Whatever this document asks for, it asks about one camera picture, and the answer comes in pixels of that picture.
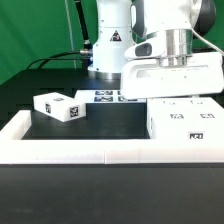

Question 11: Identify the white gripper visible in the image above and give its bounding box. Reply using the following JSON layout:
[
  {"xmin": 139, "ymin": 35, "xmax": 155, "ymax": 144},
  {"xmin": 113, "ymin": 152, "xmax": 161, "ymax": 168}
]
[{"xmin": 120, "ymin": 53, "xmax": 224, "ymax": 99}]

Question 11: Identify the white cabinet door panel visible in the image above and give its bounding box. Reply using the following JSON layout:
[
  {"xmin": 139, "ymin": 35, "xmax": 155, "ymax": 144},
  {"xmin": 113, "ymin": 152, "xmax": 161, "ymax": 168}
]
[{"xmin": 184, "ymin": 97, "xmax": 224, "ymax": 124}]

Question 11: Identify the white cabinet body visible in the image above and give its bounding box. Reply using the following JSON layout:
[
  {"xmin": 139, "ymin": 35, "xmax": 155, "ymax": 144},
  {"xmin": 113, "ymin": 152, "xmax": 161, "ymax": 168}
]
[{"xmin": 145, "ymin": 98, "xmax": 224, "ymax": 140}]

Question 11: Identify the white cabinet top box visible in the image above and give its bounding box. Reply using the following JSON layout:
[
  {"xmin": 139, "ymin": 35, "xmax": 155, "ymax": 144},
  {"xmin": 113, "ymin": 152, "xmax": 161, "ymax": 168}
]
[{"xmin": 33, "ymin": 92, "xmax": 86, "ymax": 122}]

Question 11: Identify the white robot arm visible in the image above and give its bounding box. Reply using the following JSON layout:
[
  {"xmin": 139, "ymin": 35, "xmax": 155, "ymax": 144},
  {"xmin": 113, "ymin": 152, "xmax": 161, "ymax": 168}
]
[{"xmin": 89, "ymin": 0, "xmax": 224, "ymax": 99}]

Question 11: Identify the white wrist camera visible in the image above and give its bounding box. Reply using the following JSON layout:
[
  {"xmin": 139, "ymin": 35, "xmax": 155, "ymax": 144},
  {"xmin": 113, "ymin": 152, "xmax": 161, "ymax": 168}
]
[{"xmin": 124, "ymin": 39, "xmax": 165, "ymax": 61}]

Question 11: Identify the white marker base plate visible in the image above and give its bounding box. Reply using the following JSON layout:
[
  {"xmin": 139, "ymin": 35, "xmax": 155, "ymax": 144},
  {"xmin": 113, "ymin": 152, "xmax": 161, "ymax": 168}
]
[{"xmin": 74, "ymin": 90, "xmax": 146, "ymax": 103}]

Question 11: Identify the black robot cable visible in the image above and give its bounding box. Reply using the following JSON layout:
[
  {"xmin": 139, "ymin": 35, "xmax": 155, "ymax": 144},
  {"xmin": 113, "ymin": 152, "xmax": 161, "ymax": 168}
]
[{"xmin": 27, "ymin": 0, "xmax": 93, "ymax": 70}]

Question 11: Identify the white U-shaped fence frame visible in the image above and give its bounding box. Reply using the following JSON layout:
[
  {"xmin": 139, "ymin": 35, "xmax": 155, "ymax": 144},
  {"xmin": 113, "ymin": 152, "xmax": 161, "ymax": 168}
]
[{"xmin": 0, "ymin": 110, "xmax": 224, "ymax": 164}]

